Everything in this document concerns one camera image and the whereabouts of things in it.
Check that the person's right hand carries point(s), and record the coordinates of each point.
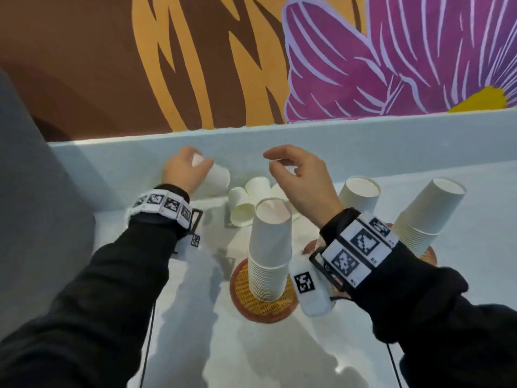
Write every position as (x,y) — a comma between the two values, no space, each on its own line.
(311,189)

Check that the person's left hand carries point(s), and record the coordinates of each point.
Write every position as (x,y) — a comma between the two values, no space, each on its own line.
(183,171)

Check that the nested stack of paper cups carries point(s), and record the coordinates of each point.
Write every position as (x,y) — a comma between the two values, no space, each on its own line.
(428,210)
(359,193)
(268,238)

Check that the round woven coaster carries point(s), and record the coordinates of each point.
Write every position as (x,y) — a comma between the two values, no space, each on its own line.
(258,313)
(429,256)
(310,247)

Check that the person's right forearm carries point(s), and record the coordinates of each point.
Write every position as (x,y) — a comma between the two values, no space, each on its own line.
(424,311)

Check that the person's left forearm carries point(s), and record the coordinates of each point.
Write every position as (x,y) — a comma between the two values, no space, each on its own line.
(80,311)

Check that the white marker wristband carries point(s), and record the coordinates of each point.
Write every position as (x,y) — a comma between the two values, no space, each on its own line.
(359,246)
(161,204)

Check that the grey sofa cushion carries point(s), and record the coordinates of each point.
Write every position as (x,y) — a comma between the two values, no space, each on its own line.
(36,197)

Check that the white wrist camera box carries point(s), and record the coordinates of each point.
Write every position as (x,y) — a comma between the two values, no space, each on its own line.
(311,294)
(190,246)

